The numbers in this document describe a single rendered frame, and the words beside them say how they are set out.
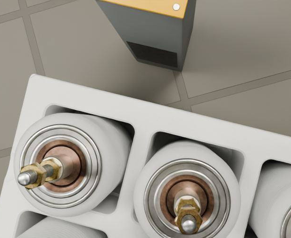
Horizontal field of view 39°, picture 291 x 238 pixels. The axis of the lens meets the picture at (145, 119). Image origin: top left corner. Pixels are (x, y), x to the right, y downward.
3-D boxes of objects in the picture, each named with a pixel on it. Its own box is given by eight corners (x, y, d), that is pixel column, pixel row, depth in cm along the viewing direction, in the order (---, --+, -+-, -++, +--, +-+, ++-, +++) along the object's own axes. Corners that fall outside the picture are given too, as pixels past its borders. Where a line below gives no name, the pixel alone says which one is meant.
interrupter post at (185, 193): (177, 217, 37) (177, 226, 33) (170, 191, 37) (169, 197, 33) (203, 210, 36) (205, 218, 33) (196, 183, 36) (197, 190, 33)
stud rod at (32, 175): (60, 160, 36) (28, 169, 28) (63, 171, 36) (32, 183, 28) (49, 163, 36) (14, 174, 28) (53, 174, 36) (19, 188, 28)
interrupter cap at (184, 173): (157, 253, 37) (156, 255, 36) (134, 170, 37) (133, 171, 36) (240, 231, 36) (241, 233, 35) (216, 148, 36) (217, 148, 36)
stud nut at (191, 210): (175, 231, 30) (175, 234, 29) (174, 207, 30) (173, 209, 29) (203, 230, 29) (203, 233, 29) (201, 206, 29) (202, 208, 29)
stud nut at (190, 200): (175, 219, 33) (175, 221, 32) (174, 198, 33) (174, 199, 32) (200, 218, 33) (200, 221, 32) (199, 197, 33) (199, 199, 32)
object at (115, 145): (122, 106, 55) (95, 97, 37) (145, 175, 55) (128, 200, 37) (55, 129, 56) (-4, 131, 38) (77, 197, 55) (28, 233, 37)
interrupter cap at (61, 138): (88, 112, 37) (86, 112, 37) (114, 192, 37) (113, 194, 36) (11, 139, 38) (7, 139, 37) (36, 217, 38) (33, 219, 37)
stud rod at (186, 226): (181, 210, 35) (181, 233, 27) (180, 198, 35) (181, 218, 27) (193, 210, 35) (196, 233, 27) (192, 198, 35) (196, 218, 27)
